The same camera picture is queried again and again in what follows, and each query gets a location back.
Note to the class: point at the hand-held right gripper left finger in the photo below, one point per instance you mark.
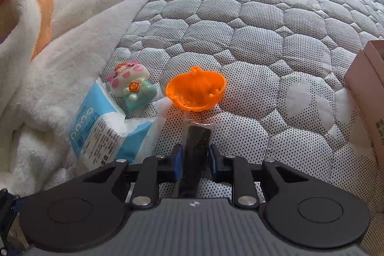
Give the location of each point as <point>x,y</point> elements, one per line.
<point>177,161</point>

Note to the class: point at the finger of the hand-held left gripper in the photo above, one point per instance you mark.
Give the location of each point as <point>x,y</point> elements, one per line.
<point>6,208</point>

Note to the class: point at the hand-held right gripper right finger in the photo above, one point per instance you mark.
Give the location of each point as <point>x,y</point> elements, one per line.
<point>214,161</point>

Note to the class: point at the black item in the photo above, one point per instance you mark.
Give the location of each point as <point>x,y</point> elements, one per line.
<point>195,148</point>

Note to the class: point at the pink cardboard box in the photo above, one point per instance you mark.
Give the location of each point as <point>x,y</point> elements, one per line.
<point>369,100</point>

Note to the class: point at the orange plastic pumpkin shell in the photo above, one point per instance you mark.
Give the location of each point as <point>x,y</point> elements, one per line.
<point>195,88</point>

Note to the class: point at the blue white tissue pack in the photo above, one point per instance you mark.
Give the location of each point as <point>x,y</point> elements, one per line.
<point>102,130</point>

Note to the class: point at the pink green cat figurine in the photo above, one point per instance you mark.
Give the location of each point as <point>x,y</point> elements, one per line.
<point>132,85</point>

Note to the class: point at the quilted grey mattress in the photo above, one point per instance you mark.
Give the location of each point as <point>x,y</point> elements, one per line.
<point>255,34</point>

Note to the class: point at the white fleece blanket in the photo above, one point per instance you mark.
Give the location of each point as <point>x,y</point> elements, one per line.
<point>75,43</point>

